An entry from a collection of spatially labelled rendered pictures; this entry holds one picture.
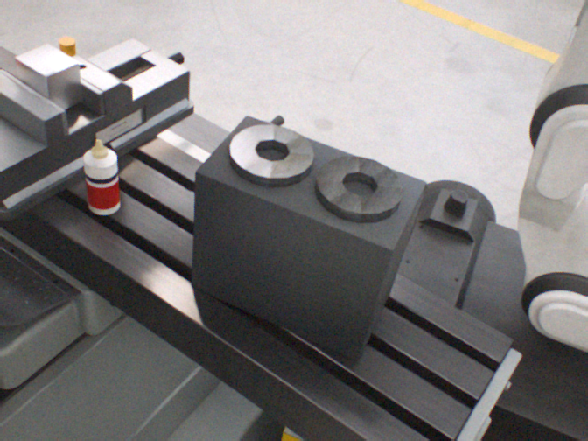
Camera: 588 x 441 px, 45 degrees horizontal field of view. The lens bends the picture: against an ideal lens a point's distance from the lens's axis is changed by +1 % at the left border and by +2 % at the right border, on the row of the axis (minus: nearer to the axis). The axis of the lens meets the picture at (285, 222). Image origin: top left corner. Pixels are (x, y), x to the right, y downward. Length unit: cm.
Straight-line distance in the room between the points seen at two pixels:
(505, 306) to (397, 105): 159
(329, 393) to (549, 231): 57
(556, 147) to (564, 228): 19
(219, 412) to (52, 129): 85
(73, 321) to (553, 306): 77
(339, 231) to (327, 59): 243
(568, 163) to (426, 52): 225
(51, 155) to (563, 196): 72
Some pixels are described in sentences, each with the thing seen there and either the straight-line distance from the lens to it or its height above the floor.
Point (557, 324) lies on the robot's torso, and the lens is 130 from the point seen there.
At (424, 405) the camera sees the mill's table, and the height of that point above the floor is 92.
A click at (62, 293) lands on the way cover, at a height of 85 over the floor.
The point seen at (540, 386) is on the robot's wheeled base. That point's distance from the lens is 135.
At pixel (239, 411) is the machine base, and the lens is 161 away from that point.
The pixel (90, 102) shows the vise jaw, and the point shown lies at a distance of 101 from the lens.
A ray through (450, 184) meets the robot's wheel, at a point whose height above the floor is 60.
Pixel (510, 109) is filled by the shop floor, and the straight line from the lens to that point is 307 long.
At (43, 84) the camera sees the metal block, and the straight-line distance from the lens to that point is 97.
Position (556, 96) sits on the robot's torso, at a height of 106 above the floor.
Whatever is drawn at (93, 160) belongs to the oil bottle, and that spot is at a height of 100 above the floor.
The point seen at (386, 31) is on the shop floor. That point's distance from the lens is 339.
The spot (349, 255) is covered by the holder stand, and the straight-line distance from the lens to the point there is 71.
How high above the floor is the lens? 158
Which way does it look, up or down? 44 degrees down
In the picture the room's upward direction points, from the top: 9 degrees clockwise
